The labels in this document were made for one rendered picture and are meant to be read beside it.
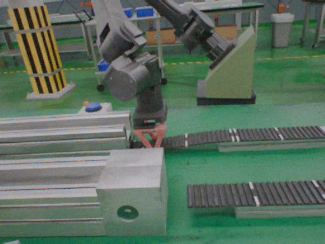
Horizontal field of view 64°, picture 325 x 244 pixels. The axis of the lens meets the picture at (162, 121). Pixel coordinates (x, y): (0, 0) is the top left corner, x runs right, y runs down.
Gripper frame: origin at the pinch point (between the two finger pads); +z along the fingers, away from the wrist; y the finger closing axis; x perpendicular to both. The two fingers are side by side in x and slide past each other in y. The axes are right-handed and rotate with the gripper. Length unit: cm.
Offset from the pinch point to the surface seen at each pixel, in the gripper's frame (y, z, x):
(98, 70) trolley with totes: -276, 50, -101
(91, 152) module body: 4.0, -1.1, -13.7
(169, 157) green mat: 3.2, 1.9, 3.5
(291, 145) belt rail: 1.9, 0.9, 29.7
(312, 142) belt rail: 1.2, 0.9, 34.5
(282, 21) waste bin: -450, 31, 186
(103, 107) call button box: -13.6, -4.2, -14.8
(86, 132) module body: 4.8, -6.4, -13.3
